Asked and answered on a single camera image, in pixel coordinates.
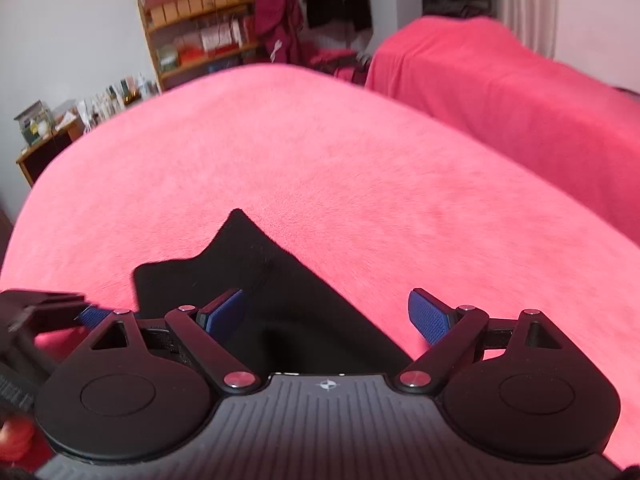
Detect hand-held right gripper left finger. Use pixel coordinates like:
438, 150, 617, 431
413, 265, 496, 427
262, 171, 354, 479
87, 288, 262, 394

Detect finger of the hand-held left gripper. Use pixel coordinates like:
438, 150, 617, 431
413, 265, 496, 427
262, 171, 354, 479
0, 289, 118, 335

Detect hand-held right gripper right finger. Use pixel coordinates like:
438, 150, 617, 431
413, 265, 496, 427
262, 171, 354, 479
392, 287, 567, 394

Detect black knit pants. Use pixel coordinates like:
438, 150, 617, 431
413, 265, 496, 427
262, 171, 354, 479
132, 208, 412, 377

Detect person's left hand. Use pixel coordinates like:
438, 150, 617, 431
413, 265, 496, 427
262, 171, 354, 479
0, 417, 38, 463

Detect pink fleece blanket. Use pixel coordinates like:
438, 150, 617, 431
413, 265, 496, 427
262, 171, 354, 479
0, 64, 640, 471

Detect low wooden cabinet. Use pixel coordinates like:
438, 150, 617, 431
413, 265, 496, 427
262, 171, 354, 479
15, 120, 86, 188

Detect grey box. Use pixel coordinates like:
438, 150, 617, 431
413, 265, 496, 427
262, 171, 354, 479
14, 101, 55, 147

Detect group of small bottles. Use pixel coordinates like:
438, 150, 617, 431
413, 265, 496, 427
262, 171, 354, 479
75, 72, 160, 128

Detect coral red bed cover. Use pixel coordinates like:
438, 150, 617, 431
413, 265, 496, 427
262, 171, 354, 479
365, 16, 640, 241

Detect wooden shelf rack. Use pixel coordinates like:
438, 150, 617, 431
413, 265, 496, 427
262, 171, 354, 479
136, 0, 263, 92

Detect maroon hanging jacket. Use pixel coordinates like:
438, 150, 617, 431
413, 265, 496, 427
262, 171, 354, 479
254, 0, 306, 66

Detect row of brown boxes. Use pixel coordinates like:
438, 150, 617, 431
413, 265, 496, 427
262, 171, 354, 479
149, 0, 253, 28

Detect black hanging garment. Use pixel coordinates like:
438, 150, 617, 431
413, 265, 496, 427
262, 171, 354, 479
305, 0, 375, 33

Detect pale curtain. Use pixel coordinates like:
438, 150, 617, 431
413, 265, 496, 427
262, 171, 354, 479
497, 0, 560, 61

